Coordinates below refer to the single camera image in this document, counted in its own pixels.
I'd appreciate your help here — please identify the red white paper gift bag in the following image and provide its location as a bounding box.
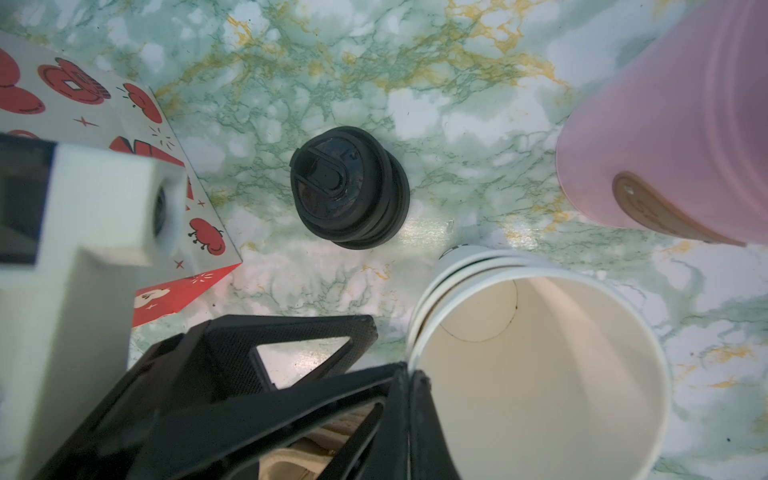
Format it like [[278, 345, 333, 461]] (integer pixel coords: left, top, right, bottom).
[[1, 33, 242, 326]]

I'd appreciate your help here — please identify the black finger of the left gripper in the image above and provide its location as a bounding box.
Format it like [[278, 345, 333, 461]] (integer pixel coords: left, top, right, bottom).
[[128, 363, 407, 479], [37, 315, 378, 479]]

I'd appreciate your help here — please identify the brown pulp cup carrier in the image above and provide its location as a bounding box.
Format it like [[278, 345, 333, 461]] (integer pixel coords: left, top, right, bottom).
[[258, 405, 373, 480]]

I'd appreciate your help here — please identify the white paper cup stack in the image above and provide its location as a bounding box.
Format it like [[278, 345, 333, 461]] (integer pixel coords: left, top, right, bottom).
[[407, 245, 671, 479]]

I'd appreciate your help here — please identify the pink straw holder cup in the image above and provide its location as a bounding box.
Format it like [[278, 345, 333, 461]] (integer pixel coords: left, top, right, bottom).
[[556, 1, 767, 246]]

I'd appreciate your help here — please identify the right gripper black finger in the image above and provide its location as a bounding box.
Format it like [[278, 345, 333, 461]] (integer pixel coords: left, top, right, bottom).
[[361, 369, 460, 480]]

